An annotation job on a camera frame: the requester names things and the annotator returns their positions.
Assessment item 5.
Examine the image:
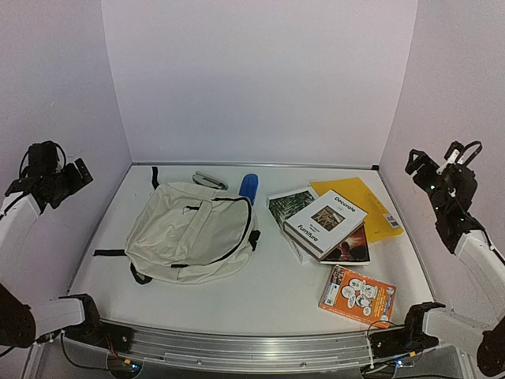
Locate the cream white backpack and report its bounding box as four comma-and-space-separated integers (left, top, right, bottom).
94, 167, 261, 285

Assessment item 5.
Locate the white Decorate Furniture book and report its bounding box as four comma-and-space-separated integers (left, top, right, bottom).
283, 190, 368, 261

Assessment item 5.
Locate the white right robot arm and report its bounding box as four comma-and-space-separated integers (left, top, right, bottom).
406, 141, 504, 378

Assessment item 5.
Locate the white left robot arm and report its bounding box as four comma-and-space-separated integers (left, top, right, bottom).
1, 158, 107, 349

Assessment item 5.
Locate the yellow paper folder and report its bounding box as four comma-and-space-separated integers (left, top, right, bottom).
310, 177, 403, 242

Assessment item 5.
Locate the Three Days To See book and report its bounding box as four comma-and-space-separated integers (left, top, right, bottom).
320, 224, 371, 266

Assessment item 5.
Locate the silver stapler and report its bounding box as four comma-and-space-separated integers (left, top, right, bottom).
192, 171, 229, 190

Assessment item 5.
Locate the palm leaf cover book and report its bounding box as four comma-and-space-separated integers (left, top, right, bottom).
267, 186, 319, 265

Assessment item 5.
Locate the orange comic book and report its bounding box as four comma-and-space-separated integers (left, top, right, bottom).
319, 265, 397, 328

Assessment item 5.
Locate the blue pencil case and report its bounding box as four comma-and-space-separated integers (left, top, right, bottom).
239, 174, 259, 206

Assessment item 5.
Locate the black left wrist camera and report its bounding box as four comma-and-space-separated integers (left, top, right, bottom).
19, 141, 67, 178

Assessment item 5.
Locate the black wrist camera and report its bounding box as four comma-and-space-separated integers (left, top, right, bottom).
444, 141, 483, 167
19, 141, 67, 178

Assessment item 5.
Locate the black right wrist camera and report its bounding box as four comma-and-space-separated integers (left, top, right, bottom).
444, 141, 483, 167

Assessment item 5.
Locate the aluminium front rail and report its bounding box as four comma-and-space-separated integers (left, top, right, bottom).
62, 317, 474, 374

